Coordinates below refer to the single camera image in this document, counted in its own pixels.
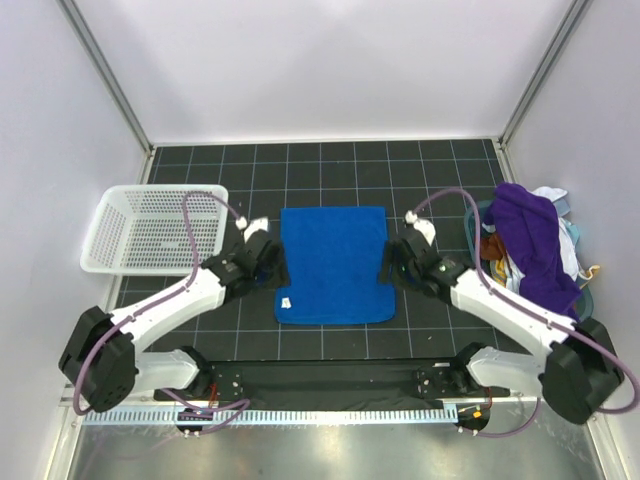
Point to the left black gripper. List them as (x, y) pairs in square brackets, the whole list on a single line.
[(280, 276)]

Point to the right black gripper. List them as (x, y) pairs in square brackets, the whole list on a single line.
[(389, 257)]

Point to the blue towel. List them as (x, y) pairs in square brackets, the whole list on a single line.
[(334, 256)]

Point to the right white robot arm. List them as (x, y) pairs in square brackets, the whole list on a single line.
[(571, 365)]

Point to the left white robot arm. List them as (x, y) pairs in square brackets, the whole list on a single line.
[(107, 358)]

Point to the teal translucent laundry basket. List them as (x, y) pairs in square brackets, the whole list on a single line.
[(477, 216)]

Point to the brown cloth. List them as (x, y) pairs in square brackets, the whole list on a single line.
[(492, 248)]

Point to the yellow patterned cloth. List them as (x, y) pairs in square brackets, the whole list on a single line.
[(501, 272)]

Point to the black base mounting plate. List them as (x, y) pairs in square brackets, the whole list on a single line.
[(339, 385)]

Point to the white cloth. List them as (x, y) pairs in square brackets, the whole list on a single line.
[(569, 236)]

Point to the white perforated plastic basket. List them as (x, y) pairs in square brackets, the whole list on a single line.
[(139, 230)]

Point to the purple towel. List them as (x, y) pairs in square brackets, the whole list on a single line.
[(528, 226)]

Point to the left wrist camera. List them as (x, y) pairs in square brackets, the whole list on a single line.
[(248, 228)]

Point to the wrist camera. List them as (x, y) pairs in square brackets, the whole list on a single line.
[(248, 228), (422, 225)]

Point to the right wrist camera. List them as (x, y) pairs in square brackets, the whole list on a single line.
[(422, 225)]

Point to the slotted white cable duct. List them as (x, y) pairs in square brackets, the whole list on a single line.
[(175, 415)]

